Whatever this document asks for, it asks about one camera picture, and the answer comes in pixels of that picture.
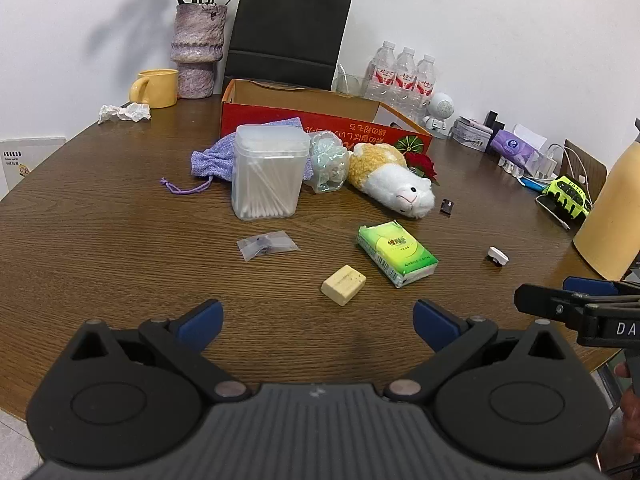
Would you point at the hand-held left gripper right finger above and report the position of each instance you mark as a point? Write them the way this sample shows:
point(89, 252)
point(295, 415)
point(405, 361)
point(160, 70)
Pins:
point(434, 322)

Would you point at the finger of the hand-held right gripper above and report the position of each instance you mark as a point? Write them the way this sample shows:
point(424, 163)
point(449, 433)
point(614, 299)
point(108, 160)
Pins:
point(545, 302)
point(592, 286)

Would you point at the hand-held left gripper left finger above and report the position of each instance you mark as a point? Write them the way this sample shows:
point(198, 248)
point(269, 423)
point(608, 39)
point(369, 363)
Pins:
point(206, 321)

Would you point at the yellow white plush hamster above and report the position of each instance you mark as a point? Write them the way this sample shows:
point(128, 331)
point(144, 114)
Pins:
point(387, 180)

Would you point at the clear cotton swab box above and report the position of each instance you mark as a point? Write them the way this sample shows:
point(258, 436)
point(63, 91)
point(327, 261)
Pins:
point(270, 175)

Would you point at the clear bubble bag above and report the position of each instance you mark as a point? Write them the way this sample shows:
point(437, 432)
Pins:
point(327, 162)

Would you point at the red cardboard box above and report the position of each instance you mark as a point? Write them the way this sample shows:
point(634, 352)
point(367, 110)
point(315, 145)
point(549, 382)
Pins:
point(280, 122)

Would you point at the clear glass container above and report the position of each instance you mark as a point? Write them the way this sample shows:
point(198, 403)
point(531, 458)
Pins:
point(350, 82)

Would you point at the person's right hand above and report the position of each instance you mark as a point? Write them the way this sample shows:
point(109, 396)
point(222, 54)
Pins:
point(631, 412)

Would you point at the small white clip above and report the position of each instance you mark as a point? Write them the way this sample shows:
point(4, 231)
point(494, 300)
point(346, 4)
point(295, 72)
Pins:
point(498, 256)

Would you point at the green tissue pack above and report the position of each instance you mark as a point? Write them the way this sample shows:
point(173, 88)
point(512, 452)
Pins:
point(397, 252)

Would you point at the cream yellow jug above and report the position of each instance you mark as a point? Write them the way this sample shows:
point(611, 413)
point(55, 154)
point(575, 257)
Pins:
point(615, 210)

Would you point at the yellow black glove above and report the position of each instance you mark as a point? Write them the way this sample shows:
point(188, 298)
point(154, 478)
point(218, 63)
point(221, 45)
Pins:
point(567, 197)

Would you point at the small clear zip bag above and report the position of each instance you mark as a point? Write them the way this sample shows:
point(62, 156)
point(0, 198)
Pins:
point(265, 246)

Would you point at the yellow eraser block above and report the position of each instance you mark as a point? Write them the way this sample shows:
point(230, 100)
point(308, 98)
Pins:
point(343, 285)

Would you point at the small black card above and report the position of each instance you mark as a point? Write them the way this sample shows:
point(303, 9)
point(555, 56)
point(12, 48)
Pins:
point(447, 206)

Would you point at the white charger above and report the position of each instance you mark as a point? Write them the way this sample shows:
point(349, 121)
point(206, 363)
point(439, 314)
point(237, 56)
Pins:
point(550, 166)

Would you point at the row of small white vials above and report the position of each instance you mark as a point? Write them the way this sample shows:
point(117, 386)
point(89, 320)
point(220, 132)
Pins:
point(510, 166)

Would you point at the red fabric rose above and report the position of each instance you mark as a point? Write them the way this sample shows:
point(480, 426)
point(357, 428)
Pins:
point(422, 165)

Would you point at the purple wipes pack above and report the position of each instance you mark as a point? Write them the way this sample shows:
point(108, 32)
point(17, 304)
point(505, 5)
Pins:
point(512, 147)

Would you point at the grey small box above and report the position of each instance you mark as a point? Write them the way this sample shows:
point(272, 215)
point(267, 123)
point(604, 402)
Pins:
point(470, 135)

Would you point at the small black box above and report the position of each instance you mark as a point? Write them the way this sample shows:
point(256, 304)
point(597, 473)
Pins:
point(494, 121)

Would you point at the white robot toy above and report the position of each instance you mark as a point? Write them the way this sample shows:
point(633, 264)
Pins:
point(440, 110)

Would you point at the crumpled white tissue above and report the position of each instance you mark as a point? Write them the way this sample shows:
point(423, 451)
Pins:
point(125, 112)

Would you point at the clear water bottle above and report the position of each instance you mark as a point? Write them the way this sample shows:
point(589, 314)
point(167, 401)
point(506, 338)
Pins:
point(425, 87)
point(405, 80)
point(381, 72)

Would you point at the yellow mug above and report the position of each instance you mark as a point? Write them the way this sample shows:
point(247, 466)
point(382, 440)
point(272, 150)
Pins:
point(160, 90)

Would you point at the white card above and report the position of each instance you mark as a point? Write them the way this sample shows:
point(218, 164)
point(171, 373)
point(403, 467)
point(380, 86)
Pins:
point(27, 165)

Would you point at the purple textured vase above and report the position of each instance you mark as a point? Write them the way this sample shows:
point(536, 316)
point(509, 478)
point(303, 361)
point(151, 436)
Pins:
point(197, 50)

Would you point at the black paper bag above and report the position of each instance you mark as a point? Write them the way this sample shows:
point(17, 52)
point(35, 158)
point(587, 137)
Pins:
point(285, 25)

